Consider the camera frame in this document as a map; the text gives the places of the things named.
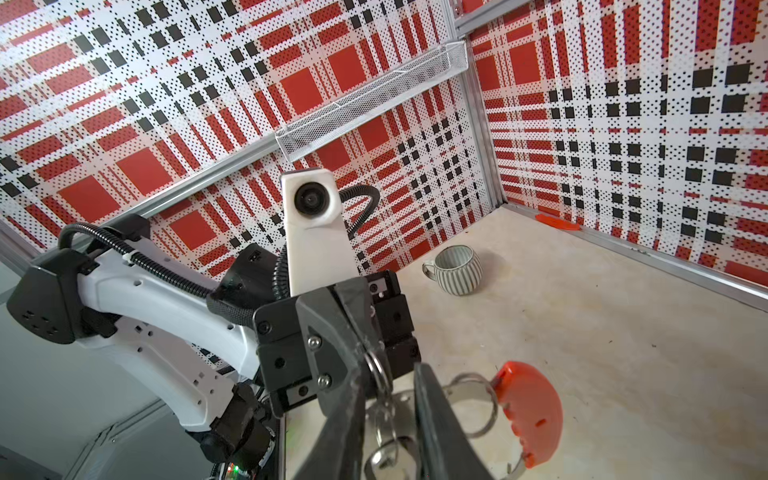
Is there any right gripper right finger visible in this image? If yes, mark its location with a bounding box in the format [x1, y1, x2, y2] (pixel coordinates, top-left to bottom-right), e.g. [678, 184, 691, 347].
[413, 363, 492, 479]

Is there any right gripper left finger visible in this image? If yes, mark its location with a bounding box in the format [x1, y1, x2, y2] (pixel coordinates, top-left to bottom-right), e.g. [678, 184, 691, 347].
[294, 365, 370, 479]

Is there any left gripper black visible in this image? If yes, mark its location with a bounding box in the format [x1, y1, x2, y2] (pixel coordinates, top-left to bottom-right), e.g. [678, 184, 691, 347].
[253, 270, 421, 417]

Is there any key organizer with red handle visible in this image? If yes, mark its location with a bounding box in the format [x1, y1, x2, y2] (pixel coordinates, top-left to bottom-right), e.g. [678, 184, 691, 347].
[362, 361, 564, 479]

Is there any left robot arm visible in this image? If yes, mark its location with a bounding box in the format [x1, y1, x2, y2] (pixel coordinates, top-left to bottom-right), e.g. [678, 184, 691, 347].
[7, 170, 404, 478]

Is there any grey striped ceramic mug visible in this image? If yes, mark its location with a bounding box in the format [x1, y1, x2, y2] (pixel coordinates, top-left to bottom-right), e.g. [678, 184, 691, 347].
[422, 245, 483, 296]

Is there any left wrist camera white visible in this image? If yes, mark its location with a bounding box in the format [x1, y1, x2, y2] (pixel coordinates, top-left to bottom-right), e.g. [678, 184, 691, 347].
[281, 168, 359, 296]

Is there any white wire mesh basket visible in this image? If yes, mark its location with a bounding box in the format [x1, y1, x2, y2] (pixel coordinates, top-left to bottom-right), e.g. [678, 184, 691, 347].
[275, 41, 468, 161]

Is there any red marker at wall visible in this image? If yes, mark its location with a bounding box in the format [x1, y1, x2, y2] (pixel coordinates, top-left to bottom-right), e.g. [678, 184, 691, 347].
[535, 213, 581, 231]

